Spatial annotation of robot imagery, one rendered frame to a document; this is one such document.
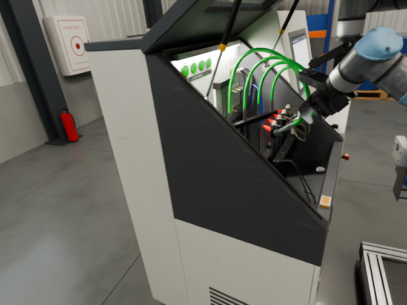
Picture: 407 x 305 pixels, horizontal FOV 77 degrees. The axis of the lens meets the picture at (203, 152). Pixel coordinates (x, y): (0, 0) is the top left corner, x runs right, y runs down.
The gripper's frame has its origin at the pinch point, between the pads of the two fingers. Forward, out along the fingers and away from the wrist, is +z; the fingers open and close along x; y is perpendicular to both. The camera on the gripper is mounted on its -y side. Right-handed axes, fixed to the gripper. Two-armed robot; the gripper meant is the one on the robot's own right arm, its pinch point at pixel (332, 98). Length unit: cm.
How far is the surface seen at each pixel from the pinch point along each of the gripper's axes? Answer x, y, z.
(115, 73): -33, -67, -15
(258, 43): 37, -39, -16
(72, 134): 122, -372, 110
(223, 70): 15, -49, -7
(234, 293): -33, -26, 79
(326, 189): -12.1, 2.8, 30.0
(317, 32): 509, -74, 6
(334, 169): 4.0, 4.1, 30.0
